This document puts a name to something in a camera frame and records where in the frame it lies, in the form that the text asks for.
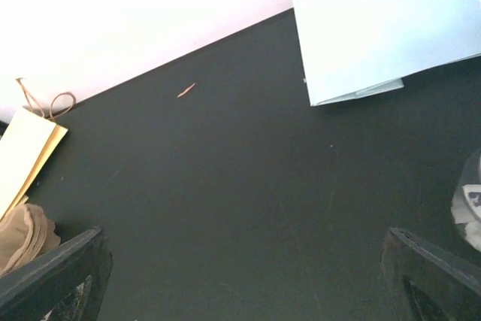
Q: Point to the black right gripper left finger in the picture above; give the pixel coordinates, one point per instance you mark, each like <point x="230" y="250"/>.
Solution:
<point x="67" y="283"/>

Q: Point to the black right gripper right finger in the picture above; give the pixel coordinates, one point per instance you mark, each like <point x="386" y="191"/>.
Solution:
<point x="426" y="282"/>

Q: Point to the light blue paper bag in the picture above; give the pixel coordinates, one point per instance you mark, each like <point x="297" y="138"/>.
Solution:
<point x="356" y="48"/>

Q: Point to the clear cup of stirrers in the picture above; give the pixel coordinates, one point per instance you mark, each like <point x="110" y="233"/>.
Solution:
<point x="465" y="207"/>

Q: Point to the brown kraft paper bag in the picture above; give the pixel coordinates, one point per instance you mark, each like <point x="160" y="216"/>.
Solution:
<point x="29" y="140"/>

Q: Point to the small brown debris strip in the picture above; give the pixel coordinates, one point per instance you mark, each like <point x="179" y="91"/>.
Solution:
<point x="186" y="90"/>

